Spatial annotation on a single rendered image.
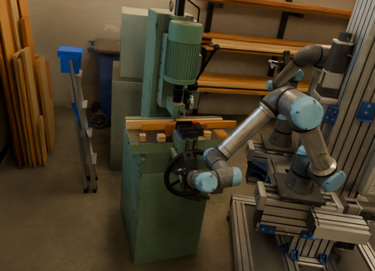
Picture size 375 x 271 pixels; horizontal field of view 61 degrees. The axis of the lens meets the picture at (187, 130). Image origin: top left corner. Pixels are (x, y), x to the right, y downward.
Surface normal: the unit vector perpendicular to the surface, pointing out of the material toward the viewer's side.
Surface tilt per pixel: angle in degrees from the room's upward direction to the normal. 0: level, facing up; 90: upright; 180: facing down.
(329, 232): 90
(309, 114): 84
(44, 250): 0
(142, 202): 90
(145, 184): 90
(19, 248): 0
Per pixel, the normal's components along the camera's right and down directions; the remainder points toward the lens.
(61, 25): 0.19, 0.45
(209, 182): 0.30, -0.03
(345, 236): -0.07, 0.43
